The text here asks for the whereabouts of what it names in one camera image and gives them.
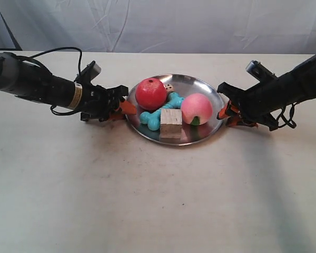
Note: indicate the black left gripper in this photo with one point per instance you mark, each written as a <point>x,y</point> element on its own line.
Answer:
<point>98,103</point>

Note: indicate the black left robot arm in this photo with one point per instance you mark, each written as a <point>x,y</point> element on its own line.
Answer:
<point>29,79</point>

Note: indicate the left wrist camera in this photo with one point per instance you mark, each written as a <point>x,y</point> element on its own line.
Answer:
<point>90,72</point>

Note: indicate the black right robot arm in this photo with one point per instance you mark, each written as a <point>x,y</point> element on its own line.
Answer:
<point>271,102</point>

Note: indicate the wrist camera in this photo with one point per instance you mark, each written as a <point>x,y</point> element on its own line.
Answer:
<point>90,72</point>
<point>259,72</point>

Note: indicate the red toy apple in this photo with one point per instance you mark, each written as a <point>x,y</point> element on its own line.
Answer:
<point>150,94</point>

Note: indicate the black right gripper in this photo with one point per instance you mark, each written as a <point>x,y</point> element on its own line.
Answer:
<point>237,112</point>

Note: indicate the wooden cube block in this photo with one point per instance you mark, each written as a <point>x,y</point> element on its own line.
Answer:
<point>171,124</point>

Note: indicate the small wooden die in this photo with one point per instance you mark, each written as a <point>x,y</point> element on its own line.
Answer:
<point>169,88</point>

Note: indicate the turquoise toy bone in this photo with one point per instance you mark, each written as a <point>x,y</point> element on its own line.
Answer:
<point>152,120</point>

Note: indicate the pink toy peach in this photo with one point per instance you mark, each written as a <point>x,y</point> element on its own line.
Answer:
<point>196,109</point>

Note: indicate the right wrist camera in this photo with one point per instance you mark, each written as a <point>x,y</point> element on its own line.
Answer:
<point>259,72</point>

